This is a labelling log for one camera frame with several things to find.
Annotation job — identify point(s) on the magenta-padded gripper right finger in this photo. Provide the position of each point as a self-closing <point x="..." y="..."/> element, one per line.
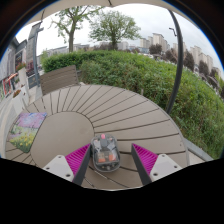
<point x="146" y="158"/>

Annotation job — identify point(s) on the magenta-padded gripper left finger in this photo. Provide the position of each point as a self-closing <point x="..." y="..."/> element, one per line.
<point x="77" y="158"/>

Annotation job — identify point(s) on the grey transparent computer mouse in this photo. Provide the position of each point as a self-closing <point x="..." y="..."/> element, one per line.
<point x="105" y="155"/>

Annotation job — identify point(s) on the flower print mouse pad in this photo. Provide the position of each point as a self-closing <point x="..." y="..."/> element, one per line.
<point x="26" y="131"/>

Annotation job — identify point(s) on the brown slatted outdoor chair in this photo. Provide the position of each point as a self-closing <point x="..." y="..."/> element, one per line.
<point x="59" y="79"/>

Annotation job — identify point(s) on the white flower planter box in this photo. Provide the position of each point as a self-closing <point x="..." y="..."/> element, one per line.
<point x="22" y="75"/>
<point x="18" y="101"/>

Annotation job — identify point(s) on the green trimmed hedge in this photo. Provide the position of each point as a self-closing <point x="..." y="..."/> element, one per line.
<point x="133" y="76"/>

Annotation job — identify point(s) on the dark curved parasol pole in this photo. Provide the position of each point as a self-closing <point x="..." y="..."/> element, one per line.
<point x="180" y="50"/>

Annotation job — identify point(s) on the grey shopfront building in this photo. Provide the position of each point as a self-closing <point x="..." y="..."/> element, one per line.
<point x="8" y="66"/>

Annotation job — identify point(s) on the grey sign pillar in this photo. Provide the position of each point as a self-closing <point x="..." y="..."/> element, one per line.
<point x="31" y="50"/>

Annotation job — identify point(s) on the tall bare-trunk tree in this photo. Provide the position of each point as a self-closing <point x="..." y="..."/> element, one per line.
<point x="71" y="40"/>

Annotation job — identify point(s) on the distant apartment buildings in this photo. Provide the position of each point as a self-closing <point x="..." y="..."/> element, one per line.
<point x="158" y="40"/>

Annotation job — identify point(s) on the round leafy tree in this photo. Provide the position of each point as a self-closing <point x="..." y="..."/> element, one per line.
<point x="113" y="26"/>

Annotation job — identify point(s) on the beige parasol canopy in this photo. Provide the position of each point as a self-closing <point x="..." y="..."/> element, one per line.
<point x="66" y="4"/>

